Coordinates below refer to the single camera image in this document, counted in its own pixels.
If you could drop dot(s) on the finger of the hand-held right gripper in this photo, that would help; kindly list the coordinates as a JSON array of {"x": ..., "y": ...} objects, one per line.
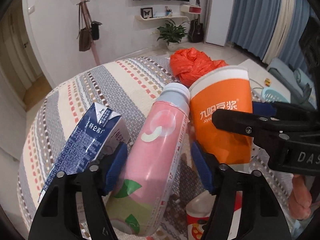
[
  {"x": 240, "y": 123},
  {"x": 263, "y": 108}
]

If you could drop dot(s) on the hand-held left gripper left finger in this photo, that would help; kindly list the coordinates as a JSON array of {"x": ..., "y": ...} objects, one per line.
[{"x": 116, "y": 166}]

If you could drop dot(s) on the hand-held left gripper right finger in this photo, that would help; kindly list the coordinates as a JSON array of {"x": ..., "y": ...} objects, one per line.
[{"x": 202, "y": 171}]

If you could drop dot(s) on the light blue plastic basket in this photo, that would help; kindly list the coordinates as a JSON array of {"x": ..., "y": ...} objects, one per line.
[{"x": 272, "y": 95}]

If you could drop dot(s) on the orange and white paper cup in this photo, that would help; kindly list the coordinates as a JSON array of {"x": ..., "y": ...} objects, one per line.
[{"x": 217, "y": 100}]

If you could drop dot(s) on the blue milk carton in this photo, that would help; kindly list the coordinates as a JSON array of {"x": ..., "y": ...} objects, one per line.
[{"x": 82, "y": 142}]

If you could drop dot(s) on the pink drink bottle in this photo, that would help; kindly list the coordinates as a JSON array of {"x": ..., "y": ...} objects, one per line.
[{"x": 155, "y": 150}]

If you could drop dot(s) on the black shoulder bag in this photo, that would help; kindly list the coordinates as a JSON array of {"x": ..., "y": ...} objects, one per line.
[{"x": 95, "y": 31}]

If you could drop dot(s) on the brown shoulder bag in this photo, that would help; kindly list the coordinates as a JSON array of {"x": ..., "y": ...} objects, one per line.
[{"x": 84, "y": 38}]

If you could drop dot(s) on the person's right hand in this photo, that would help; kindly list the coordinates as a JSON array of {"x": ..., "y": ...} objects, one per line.
[{"x": 301, "y": 195}]

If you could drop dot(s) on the colourful cube toy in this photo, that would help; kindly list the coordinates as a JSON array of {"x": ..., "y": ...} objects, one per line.
[{"x": 268, "y": 81}]

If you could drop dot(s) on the grey-blue sofa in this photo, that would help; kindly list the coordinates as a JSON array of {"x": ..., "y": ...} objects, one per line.
[{"x": 282, "y": 70}]

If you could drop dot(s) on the white coffee table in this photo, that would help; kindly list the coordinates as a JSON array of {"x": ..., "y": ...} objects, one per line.
[{"x": 250, "y": 67}]

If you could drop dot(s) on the red and white printed container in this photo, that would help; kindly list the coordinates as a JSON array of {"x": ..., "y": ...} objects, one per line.
[{"x": 197, "y": 217}]

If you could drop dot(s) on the teal cushion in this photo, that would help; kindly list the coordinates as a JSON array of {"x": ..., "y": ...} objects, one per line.
[{"x": 301, "y": 80}]

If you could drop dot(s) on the orange plastic bag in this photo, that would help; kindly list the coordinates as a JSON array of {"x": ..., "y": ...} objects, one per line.
[{"x": 192, "y": 65}]

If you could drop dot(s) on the blue curtain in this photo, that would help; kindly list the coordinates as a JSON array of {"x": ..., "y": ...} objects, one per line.
[
  {"x": 297, "y": 37},
  {"x": 255, "y": 17}
]

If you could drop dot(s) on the cream curtain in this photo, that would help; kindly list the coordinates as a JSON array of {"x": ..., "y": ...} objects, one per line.
[{"x": 282, "y": 27}]

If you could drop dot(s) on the black guitar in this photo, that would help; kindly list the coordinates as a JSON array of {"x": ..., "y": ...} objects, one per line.
[{"x": 195, "y": 31}]

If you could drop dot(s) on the green potted plant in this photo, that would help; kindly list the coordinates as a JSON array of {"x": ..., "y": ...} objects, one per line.
[{"x": 172, "y": 33}]

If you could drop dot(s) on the pen holder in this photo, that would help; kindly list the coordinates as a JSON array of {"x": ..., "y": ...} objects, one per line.
[{"x": 168, "y": 12}]

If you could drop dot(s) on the framed butterfly picture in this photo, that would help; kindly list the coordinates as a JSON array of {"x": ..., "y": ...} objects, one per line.
[{"x": 146, "y": 12}]

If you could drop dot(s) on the pink coat rack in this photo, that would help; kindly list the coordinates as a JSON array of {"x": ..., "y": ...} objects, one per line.
[{"x": 87, "y": 20}]

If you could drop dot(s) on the white inner door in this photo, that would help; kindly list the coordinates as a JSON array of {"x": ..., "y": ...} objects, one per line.
[{"x": 15, "y": 50}]

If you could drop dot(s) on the pink and white wall box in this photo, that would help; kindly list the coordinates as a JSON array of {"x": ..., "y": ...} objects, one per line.
[{"x": 191, "y": 8}]

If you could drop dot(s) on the white wall shelf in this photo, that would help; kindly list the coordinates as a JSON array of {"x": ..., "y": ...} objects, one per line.
[{"x": 160, "y": 18}]

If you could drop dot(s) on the white light switch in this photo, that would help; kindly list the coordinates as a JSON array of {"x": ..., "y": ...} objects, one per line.
[{"x": 31, "y": 9}]

